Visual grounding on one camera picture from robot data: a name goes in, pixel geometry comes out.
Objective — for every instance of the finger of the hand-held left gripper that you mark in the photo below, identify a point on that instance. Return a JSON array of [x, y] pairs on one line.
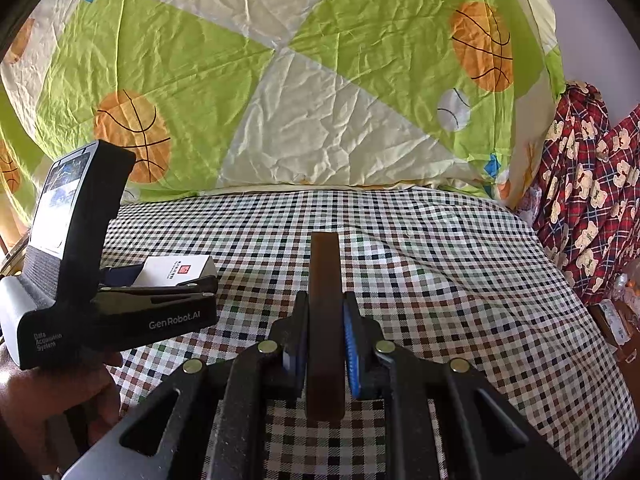
[[122, 275], [150, 294]]

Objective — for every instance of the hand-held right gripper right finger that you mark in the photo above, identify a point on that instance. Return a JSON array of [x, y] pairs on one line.
[[352, 345]]

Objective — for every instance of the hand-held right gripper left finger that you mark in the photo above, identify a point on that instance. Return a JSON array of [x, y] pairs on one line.
[[300, 340]]

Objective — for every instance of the white cardboard box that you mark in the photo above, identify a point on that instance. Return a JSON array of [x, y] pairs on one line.
[[170, 267]]

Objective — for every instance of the brown wooden bar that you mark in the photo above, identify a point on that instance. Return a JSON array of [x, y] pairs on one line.
[[325, 310]]

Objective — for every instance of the person's left hand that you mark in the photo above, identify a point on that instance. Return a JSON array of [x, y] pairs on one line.
[[50, 400]]

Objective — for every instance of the checkered tablecloth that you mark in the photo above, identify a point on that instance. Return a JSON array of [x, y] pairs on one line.
[[450, 285]]

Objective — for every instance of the green basketball print sheet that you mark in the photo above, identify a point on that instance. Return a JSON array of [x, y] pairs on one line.
[[300, 110]]

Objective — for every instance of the clear plastic packet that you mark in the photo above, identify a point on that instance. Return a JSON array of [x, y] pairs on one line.
[[612, 317]]

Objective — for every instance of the red bear print cloth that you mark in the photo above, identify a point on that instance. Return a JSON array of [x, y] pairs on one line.
[[590, 185]]

